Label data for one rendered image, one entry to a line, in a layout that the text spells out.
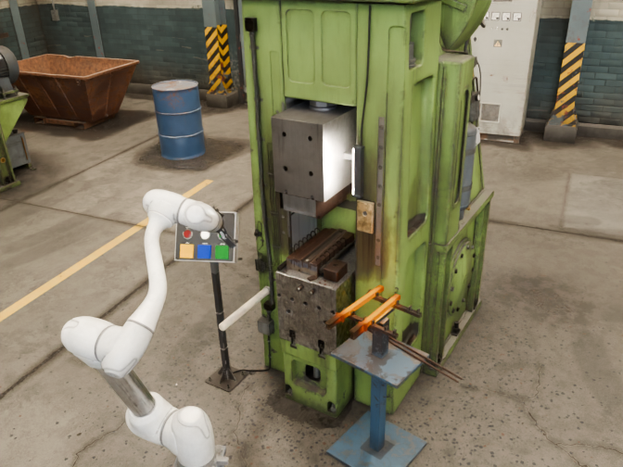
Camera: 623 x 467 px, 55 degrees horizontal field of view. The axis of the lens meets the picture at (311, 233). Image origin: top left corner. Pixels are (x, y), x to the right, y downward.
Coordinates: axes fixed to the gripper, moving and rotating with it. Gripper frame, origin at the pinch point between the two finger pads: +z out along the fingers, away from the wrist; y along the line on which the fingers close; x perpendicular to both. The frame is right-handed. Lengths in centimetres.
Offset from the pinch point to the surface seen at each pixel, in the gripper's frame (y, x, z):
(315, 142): -22, 52, 28
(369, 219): 19, 56, 53
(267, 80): -66, 48, 37
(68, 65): -537, -213, 594
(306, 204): -4, 32, 49
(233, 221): -21, -9, 68
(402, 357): 86, 34, 61
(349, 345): 68, 13, 66
